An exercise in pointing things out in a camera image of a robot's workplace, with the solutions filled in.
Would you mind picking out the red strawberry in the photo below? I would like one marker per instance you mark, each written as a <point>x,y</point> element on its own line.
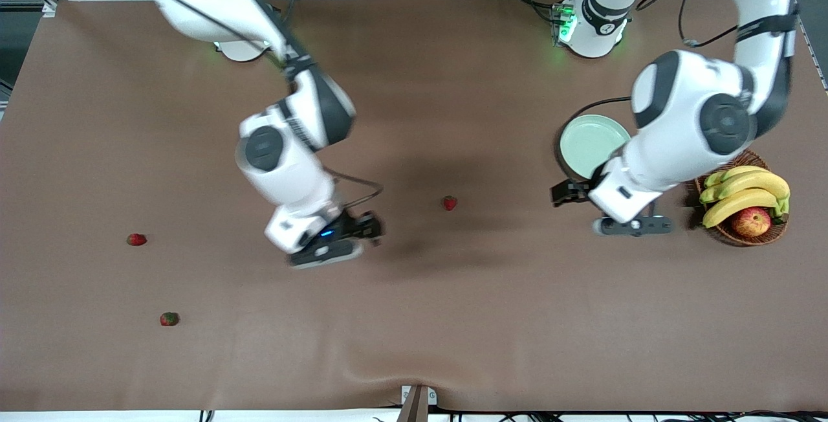
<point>169,319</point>
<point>136,239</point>
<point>449,202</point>

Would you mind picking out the brown wooden bar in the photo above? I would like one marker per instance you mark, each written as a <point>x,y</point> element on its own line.
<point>415,406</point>

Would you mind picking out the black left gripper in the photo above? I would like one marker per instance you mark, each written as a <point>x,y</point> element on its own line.
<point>572,190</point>

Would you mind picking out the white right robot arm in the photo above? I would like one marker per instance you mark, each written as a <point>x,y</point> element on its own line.
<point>284,169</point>

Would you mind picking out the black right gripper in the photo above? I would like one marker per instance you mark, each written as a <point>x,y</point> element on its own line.
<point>356,225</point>

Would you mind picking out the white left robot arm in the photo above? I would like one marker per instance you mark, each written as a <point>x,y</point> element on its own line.
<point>686,98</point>

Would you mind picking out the small greenish yellow banana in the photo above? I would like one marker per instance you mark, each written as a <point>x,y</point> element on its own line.
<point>731,173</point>

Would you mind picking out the red yellow apple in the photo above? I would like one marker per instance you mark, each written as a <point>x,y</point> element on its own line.
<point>750,222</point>

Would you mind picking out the mint green round plate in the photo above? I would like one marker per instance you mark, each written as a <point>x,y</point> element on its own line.
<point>585,144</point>

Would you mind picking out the metal clamp bracket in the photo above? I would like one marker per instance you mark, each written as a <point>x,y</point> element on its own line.
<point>432,397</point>

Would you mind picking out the long yellow banana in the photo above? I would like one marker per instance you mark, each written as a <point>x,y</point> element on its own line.
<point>737,203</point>
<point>760,180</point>

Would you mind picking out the brown table cloth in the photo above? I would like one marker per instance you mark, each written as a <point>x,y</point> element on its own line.
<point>414,292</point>

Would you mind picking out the brown wicker basket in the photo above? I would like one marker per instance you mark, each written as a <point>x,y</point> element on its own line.
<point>726,235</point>

